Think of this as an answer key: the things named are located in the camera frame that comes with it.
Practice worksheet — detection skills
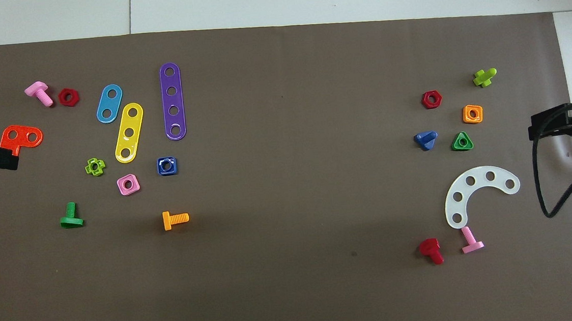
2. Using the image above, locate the lime cross-head screw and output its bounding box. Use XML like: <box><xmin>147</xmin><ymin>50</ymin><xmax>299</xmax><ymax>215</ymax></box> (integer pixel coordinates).
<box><xmin>472</xmin><ymin>67</ymin><xmax>499</xmax><ymax>89</ymax></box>

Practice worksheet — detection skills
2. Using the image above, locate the red plastic screw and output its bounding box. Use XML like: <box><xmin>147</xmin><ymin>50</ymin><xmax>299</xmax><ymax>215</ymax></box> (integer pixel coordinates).
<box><xmin>418</xmin><ymin>237</ymin><xmax>445</xmax><ymax>267</ymax></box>

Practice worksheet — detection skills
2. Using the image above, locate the blue square nut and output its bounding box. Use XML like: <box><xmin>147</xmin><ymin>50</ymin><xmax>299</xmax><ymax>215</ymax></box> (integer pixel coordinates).
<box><xmin>156</xmin><ymin>156</ymin><xmax>179</xmax><ymax>177</ymax></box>

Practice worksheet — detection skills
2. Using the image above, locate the white curved five-hole strip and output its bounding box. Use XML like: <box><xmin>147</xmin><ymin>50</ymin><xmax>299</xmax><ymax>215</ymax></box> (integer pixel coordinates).
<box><xmin>441</xmin><ymin>163</ymin><xmax>524</xmax><ymax>231</ymax></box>

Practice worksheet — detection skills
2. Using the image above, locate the yellow three-hole strip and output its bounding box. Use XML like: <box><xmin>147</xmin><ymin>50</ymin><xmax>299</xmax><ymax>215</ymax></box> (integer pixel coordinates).
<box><xmin>110</xmin><ymin>101</ymin><xmax>148</xmax><ymax>165</ymax></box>

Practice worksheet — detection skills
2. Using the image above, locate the orange plastic screw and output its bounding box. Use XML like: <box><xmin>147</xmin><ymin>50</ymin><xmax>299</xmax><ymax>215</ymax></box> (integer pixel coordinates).
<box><xmin>162</xmin><ymin>210</ymin><xmax>191</xmax><ymax>231</ymax></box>

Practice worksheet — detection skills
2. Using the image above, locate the purple four-hole strip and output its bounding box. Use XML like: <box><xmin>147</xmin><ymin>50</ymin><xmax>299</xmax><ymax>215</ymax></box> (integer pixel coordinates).
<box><xmin>158</xmin><ymin>62</ymin><xmax>188</xmax><ymax>142</ymax></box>

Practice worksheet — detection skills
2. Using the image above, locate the red hexagonal nut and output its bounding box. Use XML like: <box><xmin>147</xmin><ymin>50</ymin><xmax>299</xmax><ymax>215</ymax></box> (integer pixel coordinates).
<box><xmin>420</xmin><ymin>90</ymin><xmax>444</xmax><ymax>110</ymax></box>
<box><xmin>58</xmin><ymin>87</ymin><xmax>81</xmax><ymax>108</ymax></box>

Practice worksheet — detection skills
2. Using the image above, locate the green plastic screw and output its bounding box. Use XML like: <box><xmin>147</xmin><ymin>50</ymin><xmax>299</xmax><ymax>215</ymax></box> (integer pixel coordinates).
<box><xmin>58</xmin><ymin>200</ymin><xmax>85</xmax><ymax>229</ymax></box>

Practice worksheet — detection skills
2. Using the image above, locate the pink plastic screw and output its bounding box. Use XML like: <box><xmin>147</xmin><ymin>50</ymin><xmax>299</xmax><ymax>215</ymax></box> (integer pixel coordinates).
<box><xmin>24</xmin><ymin>80</ymin><xmax>55</xmax><ymax>109</ymax></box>
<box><xmin>460</xmin><ymin>225</ymin><xmax>485</xmax><ymax>255</ymax></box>

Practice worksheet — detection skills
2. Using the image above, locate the lime cross-shaped nut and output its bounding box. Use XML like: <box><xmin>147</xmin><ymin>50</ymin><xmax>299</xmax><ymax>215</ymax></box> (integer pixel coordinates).
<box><xmin>84</xmin><ymin>157</ymin><xmax>107</xmax><ymax>177</ymax></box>

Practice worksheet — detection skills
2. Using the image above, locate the blue two-hole strip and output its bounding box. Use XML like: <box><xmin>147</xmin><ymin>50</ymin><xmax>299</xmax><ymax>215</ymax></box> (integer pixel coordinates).
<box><xmin>94</xmin><ymin>83</ymin><xmax>126</xmax><ymax>125</ymax></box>

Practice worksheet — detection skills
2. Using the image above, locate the orange square nut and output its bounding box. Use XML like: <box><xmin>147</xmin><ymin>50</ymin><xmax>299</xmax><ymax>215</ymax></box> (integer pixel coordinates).
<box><xmin>462</xmin><ymin>103</ymin><xmax>484</xmax><ymax>125</ymax></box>

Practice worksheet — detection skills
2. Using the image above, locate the blue triangle-head screw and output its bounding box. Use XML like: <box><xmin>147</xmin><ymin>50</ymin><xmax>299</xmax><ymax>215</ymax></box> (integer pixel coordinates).
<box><xmin>413</xmin><ymin>130</ymin><xmax>439</xmax><ymax>152</ymax></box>

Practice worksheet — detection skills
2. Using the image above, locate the orange three-hole angle plate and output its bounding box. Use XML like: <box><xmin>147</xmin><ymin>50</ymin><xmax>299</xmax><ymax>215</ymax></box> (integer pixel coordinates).
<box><xmin>0</xmin><ymin>123</ymin><xmax>45</xmax><ymax>158</ymax></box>

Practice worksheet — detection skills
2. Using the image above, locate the green triangular nut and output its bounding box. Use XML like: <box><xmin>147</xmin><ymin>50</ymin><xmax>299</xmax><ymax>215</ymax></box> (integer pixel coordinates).
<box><xmin>450</xmin><ymin>131</ymin><xmax>475</xmax><ymax>152</ymax></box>

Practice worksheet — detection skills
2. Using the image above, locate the brown table mat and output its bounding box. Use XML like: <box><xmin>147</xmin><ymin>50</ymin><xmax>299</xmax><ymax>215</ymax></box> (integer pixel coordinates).
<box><xmin>0</xmin><ymin>0</ymin><xmax>572</xmax><ymax>321</ymax></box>

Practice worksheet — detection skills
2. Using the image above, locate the pink square nut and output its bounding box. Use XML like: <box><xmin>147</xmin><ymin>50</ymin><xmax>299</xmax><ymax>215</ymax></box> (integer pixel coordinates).
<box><xmin>116</xmin><ymin>173</ymin><xmax>141</xmax><ymax>197</ymax></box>

